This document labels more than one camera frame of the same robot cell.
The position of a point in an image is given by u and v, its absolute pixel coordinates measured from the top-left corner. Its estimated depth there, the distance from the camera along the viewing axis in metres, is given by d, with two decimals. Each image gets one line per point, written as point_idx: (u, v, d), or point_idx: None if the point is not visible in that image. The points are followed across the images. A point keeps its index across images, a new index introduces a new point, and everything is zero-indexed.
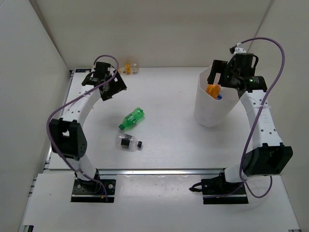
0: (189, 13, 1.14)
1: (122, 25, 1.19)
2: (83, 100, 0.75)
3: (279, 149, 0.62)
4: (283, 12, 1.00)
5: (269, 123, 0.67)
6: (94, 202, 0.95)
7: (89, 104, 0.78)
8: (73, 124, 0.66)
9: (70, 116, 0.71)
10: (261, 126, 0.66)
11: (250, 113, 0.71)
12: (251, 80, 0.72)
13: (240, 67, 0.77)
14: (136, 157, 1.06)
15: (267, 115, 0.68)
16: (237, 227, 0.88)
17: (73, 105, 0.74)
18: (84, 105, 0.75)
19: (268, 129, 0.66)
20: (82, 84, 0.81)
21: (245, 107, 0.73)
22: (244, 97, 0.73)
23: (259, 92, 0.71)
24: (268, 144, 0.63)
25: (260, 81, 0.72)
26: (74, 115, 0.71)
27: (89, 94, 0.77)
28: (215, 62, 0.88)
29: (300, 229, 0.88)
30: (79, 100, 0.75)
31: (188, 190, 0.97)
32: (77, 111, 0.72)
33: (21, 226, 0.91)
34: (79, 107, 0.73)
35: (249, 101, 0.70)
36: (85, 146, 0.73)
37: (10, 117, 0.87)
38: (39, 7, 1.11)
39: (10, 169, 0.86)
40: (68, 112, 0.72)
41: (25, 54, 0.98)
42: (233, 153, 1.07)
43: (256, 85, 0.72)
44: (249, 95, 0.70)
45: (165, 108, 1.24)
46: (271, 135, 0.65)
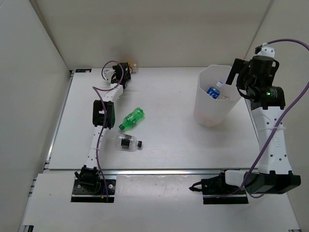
0: (189, 13, 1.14)
1: (122, 24, 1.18)
2: (114, 90, 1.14)
3: (286, 177, 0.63)
4: (284, 12, 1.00)
5: (280, 149, 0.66)
6: (94, 202, 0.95)
7: (117, 93, 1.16)
8: (109, 103, 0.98)
9: (106, 99, 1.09)
10: (272, 151, 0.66)
11: (262, 132, 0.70)
12: (268, 94, 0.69)
13: (257, 73, 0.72)
14: (136, 157, 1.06)
15: (280, 138, 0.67)
16: (237, 226, 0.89)
17: (108, 93, 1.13)
18: (115, 93, 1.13)
19: (278, 155, 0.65)
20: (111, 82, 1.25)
21: (258, 123, 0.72)
22: (258, 112, 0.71)
23: (274, 108, 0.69)
24: (275, 172, 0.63)
25: (278, 95, 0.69)
26: (109, 99, 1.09)
27: (117, 87, 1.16)
28: (236, 61, 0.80)
29: (300, 229, 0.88)
30: (111, 90, 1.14)
31: (188, 190, 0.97)
32: (111, 97, 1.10)
33: (21, 226, 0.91)
34: (112, 94, 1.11)
35: (263, 119, 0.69)
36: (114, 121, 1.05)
37: (10, 117, 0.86)
38: (38, 7, 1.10)
39: (10, 169, 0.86)
40: (105, 97, 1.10)
41: (25, 55, 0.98)
42: (233, 154, 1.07)
43: (273, 99, 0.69)
44: (264, 113, 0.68)
45: (165, 108, 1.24)
46: (280, 162, 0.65)
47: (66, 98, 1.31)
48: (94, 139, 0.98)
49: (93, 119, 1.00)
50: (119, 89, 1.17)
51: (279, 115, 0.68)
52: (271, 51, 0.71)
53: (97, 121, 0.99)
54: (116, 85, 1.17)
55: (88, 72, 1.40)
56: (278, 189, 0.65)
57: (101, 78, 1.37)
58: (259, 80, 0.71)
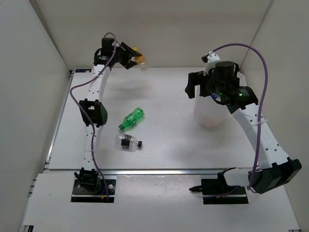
0: (188, 12, 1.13)
1: (121, 24, 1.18)
2: (98, 80, 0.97)
3: (287, 165, 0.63)
4: (283, 12, 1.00)
5: (271, 139, 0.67)
6: (94, 201, 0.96)
7: (103, 82, 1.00)
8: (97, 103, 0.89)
9: (92, 96, 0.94)
10: (265, 144, 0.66)
11: (248, 131, 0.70)
12: (241, 95, 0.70)
13: (223, 79, 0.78)
14: (136, 157, 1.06)
15: (267, 130, 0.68)
16: (237, 226, 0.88)
17: (92, 86, 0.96)
18: (101, 84, 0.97)
19: (272, 146, 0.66)
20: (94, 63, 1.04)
21: (242, 123, 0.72)
22: (237, 114, 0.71)
23: (250, 105, 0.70)
24: (277, 164, 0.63)
25: (249, 94, 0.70)
26: (95, 95, 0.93)
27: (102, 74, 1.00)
28: (189, 76, 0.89)
29: (300, 229, 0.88)
30: (96, 80, 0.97)
31: (188, 190, 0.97)
32: (97, 91, 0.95)
33: (21, 226, 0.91)
34: (97, 88, 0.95)
35: (245, 118, 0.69)
36: (106, 115, 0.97)
37: (9, 117, 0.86)
38: (38, 7, 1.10)
39: (10, 168, 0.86)
40: (91, 94, 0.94)
41: (25, 55, 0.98)
42: (233, 153, 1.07)
43: (247, 99, 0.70)
44: (244, 113, 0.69)
45: (165, 108, 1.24)
46: (276, 152, 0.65)
47: (65, 98, 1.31)
48: (88, 140, 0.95)
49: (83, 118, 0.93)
50: (105, 76, 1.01)
51: (257, 110, 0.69)
52: (215, 55, 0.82)
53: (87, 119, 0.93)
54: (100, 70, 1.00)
55: (88, 72, 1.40)
56: (284, 179, 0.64)
57: None
58: (228, 85, 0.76)
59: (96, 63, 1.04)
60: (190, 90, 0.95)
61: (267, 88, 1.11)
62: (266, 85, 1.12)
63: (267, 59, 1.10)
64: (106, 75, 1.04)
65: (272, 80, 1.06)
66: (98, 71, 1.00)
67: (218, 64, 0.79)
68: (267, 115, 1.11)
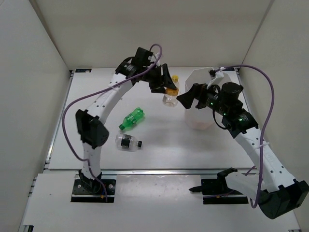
0: (188, 12, 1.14)
1: (121, 24, 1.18)
2: (111, 93, 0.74)
3: (295, 187, 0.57)
4: (282, 12, 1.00)
5: (274, 161, 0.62)
6: (94, 202, 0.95)
7: (117, 97, 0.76)
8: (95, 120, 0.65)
9: (94, 109, 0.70)
10: (269, 166, 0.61)
11: (251, 154, 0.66)
12: (241, 120, 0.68)
13: (229, 104, 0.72)
14: (136, 157, 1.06)
15: (270, 152, 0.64)
16: (237, 227, 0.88)
17: (100, 97, 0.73)
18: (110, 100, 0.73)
19: (277, 168, 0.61)
20: (117, 70, 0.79)
21: (244, 148, 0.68)
22: (240, 137, 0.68)
23: (252, 129, 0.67)
24: (284, 186, 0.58)
25: (250, 118, 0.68)
26: (97, 110, 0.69)
27: (118, 88, 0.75)
28: (194, 86, 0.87)
29: (300, 229, 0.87)
30: (107, 94, 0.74)
31: (188, 190, 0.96)
32: (102, 106, 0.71)
33: (21, 226, 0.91)
34: (105, 102, 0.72)
35: (247, 142, 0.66)
36: (105, 137, 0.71)
37: (9, 117, 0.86)
38: (38, 7, 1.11)
39: (11, 168, 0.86)
40: (94, 106, 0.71)
41: (26, 54, 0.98)
42: (232, 154, 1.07)
43: (246, 123, 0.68)
44: (245, 137, 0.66)
45: (164, 108, 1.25)
46: (282, 174, 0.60)
47: (65, 98, 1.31)
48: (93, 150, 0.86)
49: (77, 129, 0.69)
50: (120, 91, 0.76)
51: (259, 134, 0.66)
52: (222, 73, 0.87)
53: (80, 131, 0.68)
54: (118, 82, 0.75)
55: (88, 72, 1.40)
56: (293, 202, 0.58)
57: (101, 78, 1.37)
58: (231, 110, 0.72)
59: (118, 71, 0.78)
60: (187, 100, 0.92)
61: (267, 88, 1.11)
62: (266, 85, 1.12)
63: (267, 59, 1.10)
64: (126, 89, 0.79)
65: (272, 80, 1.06)
66: (116, 82, 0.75)
67: (225, 88, 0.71)
68: (267, 115, 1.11)
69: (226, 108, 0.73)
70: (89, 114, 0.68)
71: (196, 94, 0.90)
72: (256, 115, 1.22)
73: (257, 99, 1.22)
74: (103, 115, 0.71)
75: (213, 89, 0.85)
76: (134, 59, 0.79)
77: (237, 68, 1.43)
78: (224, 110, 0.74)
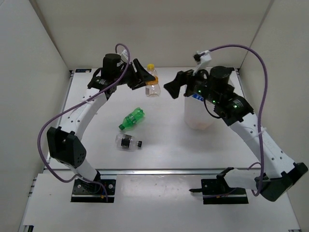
0: (188, 12, 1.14)
1: (121, 24, 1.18)
2: (85, 107, 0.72)
3: (296, 171, 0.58)
4: (282, 12, 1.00)
5: (274, 148, 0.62)
6: (94, 202, 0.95)
7: (92, 110, 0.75)
8: (70, 135, 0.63)
9: (68, 125, 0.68)
10: (270, 154, 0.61)
11: (250, 143, 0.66)
12: (235, 107, 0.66)
13: (219, 90, 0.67)
14: (136, 157, 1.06)
15: (269, 139, 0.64)
16: (237, 227, 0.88)
17: (74, 112, 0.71)
18: (86, 114, 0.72)
19: (277, 154, 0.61)
20: (89, 85, 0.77)
21: (242, 136, 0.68)
22: (236, 126, 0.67)
23: (248, 116, 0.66)
24: (286, 172, 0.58)
25: (244, 103, 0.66)
26: (73, 125, 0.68)
27: (92, 101, 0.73)
28: (178, 75, 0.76)
29: (300, 229, 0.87)
30: (80, 108, 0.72)
31: (188, 191, 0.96)
32: (77, 121, 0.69)
33: (21, 226, 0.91)
34: (79, 116, 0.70)
35: (245, 130, 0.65)
36: (83, 155, 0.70)
37: (9, 117, 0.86)
38: (39, 7, 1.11)
39: (11, 168, 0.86)
40: (68, 122, 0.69)
41: (26, 54, 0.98)
42: (232, 154, 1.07)
43: (242, 109, 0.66)
44: (243, 125, 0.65)
45: (164, 108, 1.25)
46: (282, 160, 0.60)
47: (65, 98, 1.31)
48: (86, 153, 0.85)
49: (49, 151, 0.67)
50: (96, 103, 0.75)
51: (255, 120, 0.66)
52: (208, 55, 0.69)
53: (54, 152, 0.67)
54: (92, 95, 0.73)
55: (88, 72, 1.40)
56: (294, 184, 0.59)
57: None
58: (224, 97, 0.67)
59: (90, 86, 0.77)
60: (173, 89, 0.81)
61: (267, 88, 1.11)
62: (266, 85, 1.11)
63: (267, 59, 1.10)
64: (102, 100, 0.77)
65: (272, 80, 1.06)
66: (90, 96, 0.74)
67: (214, 72, 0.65)
68: (267, 115, 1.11)
69: (217, 96, 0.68)
70: (63, 131, 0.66)
71: (181, 82, 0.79)
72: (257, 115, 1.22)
73: (257, 99, 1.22)
74: (79, 130, 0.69)
75: (200, 73, 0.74)
76: (103, 71, 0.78)
77: (237, 67, 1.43)
78: (215, 98, 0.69)
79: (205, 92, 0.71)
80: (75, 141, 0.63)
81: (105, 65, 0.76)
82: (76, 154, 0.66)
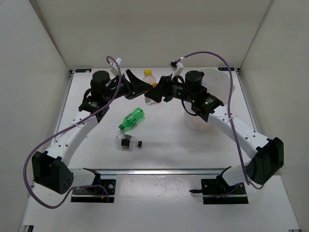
0: (188, 12, 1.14)
1: (121, 24, 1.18)
2: (75, 130, 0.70)
3: (271, 145, 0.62)
4: (282, 12, 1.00)
5: (246, 129, 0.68)
6: (94, 202, 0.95)
7: (82, 134, 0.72)
8: (57, 162, 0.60)
9: (56, 150, 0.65)
10: (244, 134, 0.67)
11: (226, 130, 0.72)
12: (206, 102, 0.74)
13: (194, 91, 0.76)
14: (136, 157, 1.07)
15: (240, 123, 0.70)
16: (237, 226, 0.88)
17: (62, 137, 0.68)
18: (75, 137, 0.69)
19: (250, 134, 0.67)
20: (79, 108, 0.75)
21: (218, 126, 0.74)
22: (211, 119, 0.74)
23: (219, 108, 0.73)
24: (261, 147, 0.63)
25: (215, 99, 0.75)
26: (60, 150, 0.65)
27: (82, 124, 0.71)
28: (162, 79, 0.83)
29: (300, 229, 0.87)
30: (70, 131, 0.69)
31: (188, 191, 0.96)
32: (65, 145, 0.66)
33: (21, 226, 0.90)
34: (67, 140, 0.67)
35: (217, 120, 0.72)
36: (70, 181, 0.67)
37: (9, 117, 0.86)
38: (38, 7, 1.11)
39: (11, 167, 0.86)
40: (55, 146, 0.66)
41: (26, 54, 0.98)
42: (232, 154, 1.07)
43: (212, 105, 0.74)
44: (215, 115, 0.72)
45: (164, 108, 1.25)
46: (256, 137, 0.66)
47: (66, 98, 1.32)
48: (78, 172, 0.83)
49: (34, 176, 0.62)
50: (87, 125, 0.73)
51: (225, 109, 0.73)
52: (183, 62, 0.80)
53: (38, 178, 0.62)
54: (82, 119, 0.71)
55: (88, 72, 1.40)
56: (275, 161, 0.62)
57: None
58: (199, 96, 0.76)
59: (81, 108, 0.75)
60: (157, 94, 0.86)
61: (267, 88, 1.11)
62: (266, 85, 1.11)
63: (267, 58, 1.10)
64: (94, 122, 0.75)
65: (272, 80, 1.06)
66: (80, 119, 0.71)
67: (188, 77, 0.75)
68: (268, 114, 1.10)
69: (193, 96, 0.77)
70: (49, 156, 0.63)
71: (165, 88, 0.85)
72: (257, 115, 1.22)
73: (257, 99, 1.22)
74: (67, 155, 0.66)
75: (176, 80, 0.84)
76: (92, 93, 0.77)
77: (237, 67, 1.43)
78: (191, 97, 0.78)
79: (184, 94, 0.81)
80: (62, 167, 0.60)
81: (92, 87, 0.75)
82: (63, 180, 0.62)
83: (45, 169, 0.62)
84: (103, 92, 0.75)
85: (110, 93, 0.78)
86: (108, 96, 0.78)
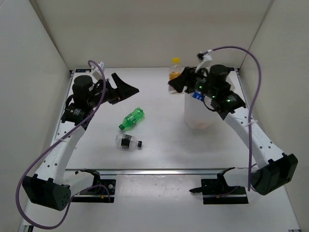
0: (188, 11, 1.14)
1: (121, 24, 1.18)
2: (61, 146, 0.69)
3: (284, 160, 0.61)
4: (282, 12, 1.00)
5: (263, 138, 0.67)
6: (94, 202, 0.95)
7: (70, 148, 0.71)
8: (48, 184, 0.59)
9: (46, 171, 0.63)
10: (258, 142, 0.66)
11: (241, 133, 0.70)
12: (229, 100, 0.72)
13: (217, 85, 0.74)
14: (136, 157, 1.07)
15: (258, 130, 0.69)
16: (237, 227, 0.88)
17: (49, 155, 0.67)
18: (63, 154, 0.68)
19: (265, 144, 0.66)
20: (62, 119, 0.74)
21: (234, 127, 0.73)
22: (229, 119, 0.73)
23: (240, 109, 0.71)
24: (273, 160, 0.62)
25: (237, 99, 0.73)
26: (50, 171, 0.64)
27: (68, 137, 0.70)
28: (185, 68, 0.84)
29: (300, 229, 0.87)
30: (56, 148, 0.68)
31: (188, 191, 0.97)
32: (54, 164, 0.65)
33: (21, 226, 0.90)
34: (56, 158, 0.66)
35: (236, 121, 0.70)
36: (67, 195, 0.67)
37: (9, 117, 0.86)
38: (38, 7, 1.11)
39: (11, 167, 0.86)
40: (44, 167, 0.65)
41: (26, 54, 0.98)
42: (233, 154, 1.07)
43: (235, 104, 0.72)
44: (234, 116, 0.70)
45: (164, 108, 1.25)
46: (271, 149, 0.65)
47: (66, 98, 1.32)
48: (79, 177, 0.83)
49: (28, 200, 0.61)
50: (74, 138, 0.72)
51: (246, 112, 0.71)
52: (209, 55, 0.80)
53: (34, 199, 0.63)
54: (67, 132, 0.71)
55: (88, 72, 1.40)
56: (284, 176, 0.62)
57: None
58: (220, 92, 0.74)
59: (64, 119, 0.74)
60: (177, 84, 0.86)
61: (267, 88, 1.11)
62: (267, 85, 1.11)
63: (267, 58, 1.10)
64: (80, 134, 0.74)
65: (272, 80, 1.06)
66: (65, 132, 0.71)
67: (213, 70, 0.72)
68: (268, 114, 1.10)
69: (215, 91, 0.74)
70: (40, 179, 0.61)
71: (187, 78, 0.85)
72: (257, 115, 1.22)
73: (257, 99, 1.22)
74: (59, 173, 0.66)
75: (201, 72, 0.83)
76: (75, 100, 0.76)
77: (237, 67, 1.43)
78: (213, 93, 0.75)
79: (204, 88, 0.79)
80: (55, 188, 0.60)
81: (75, 94, 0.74)
82: (59, 199, 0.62)
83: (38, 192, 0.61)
84: (86, 97, 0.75)
85: (94, 98, 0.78)
86: (92, 101, 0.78)
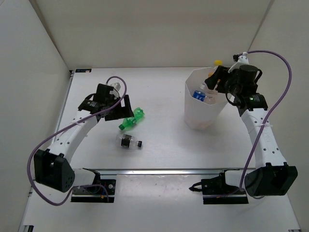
0: (188, 12, 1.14)
1: (121, 23, 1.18)
2: (76, 128, 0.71)
3: (282, 168, 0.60)
4: (282, 12, 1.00)
5: (271, 142, 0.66)
6: (94, 202, 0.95)
7: (82, 133, 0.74)
8: (59, 158, 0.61)
9: (58, 147, 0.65)
10: (263, 145, 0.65)
11: (251, 132, 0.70)
12: (251, 99, 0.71)
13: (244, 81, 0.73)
14: (137, 157, 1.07)
15: (269, 134, 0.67)
16: (237, 226, 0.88)
17: (63, 134, 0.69)
18: (75, 136, 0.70)
19: (271, 148, 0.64)
20: (79, 108, 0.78)
21: (247, 125, 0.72)
22: (245, 115, 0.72)
23: (259, 109, 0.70)
24: (271, 164, 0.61)
25: (261, 100, 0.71)
26: (61, 148, 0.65)
27: (83, 123, 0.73)
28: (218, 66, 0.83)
29: (300, 229, 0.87)
30: (71, 129, 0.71)
31: (188, 190, 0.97)
32: (66, 142, 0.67)
33: (21, 226, 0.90)
34: (69, 137, 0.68)
35: (250, 119, 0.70)
36: (72, 179, 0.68)
37: (9, 117, 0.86)
38: (39, 7, 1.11)
39: (11, 167, 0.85)
40: (57, 143, 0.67)
41: (26, 54, 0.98)
42: (233, 154, 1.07)
43: (256, 103, 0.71)
44: (250, 114, 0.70)
45: (164, 108, 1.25)
46: (274, 154, 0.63)
47: (65, 98, 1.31)
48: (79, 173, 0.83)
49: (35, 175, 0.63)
50: (86, 126, 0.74)
51: (264, 114, 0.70)
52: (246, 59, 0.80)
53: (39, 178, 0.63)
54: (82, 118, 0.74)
55: (88, 72, 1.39)
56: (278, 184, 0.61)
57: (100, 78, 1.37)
58: (245, 88, 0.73)
59: (81, 108, 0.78)
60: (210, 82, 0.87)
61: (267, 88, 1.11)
62: (267, 85, 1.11)
63: (268, 58, 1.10)
64: (91, 125, 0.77)
65: (272, 80, 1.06)
66: (80, 118, 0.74)
67: (243, 66, 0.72)
68: None
69: (240, 87, 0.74)
70: (51, 153, 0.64)
71: (221, 76, 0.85)
72: None
73: None
74: (68, 153, 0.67)
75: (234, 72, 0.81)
76: (95, 96, 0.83)
77: None
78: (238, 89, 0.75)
79: (231, 84, 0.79)
80: (65, 164, 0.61)
81: (98, 91, 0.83)
82: (65, 178, 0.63)
83: (48, 167, 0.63)
84: (106, 97, 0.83)
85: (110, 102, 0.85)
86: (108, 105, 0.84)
